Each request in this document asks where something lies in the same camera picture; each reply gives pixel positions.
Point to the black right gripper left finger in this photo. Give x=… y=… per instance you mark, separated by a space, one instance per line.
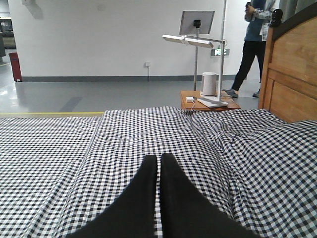
x=131 y=215

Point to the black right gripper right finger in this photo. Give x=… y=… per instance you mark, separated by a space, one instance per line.
x=186 y=213

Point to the black white checkered bed sheet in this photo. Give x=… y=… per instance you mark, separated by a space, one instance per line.
x=57 y=174

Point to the white desk lamp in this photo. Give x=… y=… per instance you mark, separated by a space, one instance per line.
x=196 y=42

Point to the wooden bed headboard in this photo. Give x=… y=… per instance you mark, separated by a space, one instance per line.
x=289 y=78

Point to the wooden bedside table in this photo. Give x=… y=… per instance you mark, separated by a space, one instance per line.
x=201 y=107

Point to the red fire extinguisher box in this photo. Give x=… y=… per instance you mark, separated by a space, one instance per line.
x=15 y=65

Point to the grey panel on stand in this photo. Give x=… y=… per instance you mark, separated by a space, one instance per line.
x=195 y=22

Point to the person in blue shirt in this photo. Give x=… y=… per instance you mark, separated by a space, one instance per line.
x=258 y=13

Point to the white charger with cable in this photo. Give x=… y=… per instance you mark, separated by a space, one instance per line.
x=190 y=101

